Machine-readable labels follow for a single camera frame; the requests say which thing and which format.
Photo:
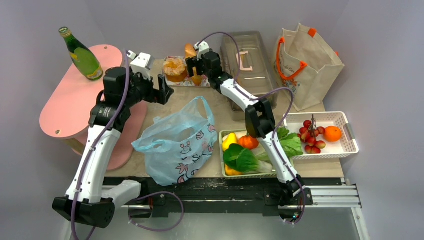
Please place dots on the grey transparent lidded box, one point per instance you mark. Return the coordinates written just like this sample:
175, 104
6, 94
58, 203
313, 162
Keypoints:
243, 55

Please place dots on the orange mini pumpkin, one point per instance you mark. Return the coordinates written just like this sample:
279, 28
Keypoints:
248, 142

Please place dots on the orange fruit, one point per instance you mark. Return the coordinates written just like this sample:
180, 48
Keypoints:
332, 134

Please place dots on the red cherry bunch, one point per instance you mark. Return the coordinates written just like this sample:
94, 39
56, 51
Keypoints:
312, 136

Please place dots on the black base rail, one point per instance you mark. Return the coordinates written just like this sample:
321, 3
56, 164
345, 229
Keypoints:
218, 195

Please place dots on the napa cabbage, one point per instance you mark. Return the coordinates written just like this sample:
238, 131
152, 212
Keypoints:
290, 142

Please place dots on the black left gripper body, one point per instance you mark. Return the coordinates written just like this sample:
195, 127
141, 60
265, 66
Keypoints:
142, 89

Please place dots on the white plastic basket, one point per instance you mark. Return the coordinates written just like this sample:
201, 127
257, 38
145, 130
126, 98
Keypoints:
343, 148

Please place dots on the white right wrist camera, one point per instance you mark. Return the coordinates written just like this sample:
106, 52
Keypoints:
202, 47

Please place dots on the green bok choy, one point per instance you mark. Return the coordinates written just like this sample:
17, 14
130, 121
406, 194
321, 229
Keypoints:
243, 160

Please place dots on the green plastic basket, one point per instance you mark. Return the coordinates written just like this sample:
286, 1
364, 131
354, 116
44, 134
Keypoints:
221, 136

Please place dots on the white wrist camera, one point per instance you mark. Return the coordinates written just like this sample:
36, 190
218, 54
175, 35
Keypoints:
141, 64
202, 47

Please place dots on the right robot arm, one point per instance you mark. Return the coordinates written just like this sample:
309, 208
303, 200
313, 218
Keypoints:
259, 120

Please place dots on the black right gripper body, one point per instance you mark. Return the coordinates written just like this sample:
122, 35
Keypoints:
197, 65

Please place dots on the green glass bottle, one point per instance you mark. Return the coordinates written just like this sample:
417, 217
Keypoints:
82, 57

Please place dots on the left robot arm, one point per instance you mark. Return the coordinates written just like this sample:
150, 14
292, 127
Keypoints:
85, 201

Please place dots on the floral tray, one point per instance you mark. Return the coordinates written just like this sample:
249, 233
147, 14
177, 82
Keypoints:
187, 81

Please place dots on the orange bundt cake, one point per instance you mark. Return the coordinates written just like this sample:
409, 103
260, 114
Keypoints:
175, 70

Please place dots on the yellow bell pepper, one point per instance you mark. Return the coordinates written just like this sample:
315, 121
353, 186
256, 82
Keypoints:
229, 140
231, 172

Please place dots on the blue printed plastic bag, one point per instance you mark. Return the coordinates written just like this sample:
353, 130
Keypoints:
175, 147

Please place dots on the pink two-tier shelf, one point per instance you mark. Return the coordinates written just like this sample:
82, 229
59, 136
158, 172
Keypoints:
66, 115

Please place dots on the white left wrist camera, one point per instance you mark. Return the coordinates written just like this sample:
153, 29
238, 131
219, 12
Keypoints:
141, 64

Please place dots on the beige tote bag orange handles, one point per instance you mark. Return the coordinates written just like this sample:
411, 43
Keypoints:
306, 64

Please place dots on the aluminium frame rail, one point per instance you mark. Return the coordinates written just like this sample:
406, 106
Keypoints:
344, 196

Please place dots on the bread baguette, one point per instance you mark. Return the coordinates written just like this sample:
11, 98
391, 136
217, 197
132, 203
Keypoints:
191, 53

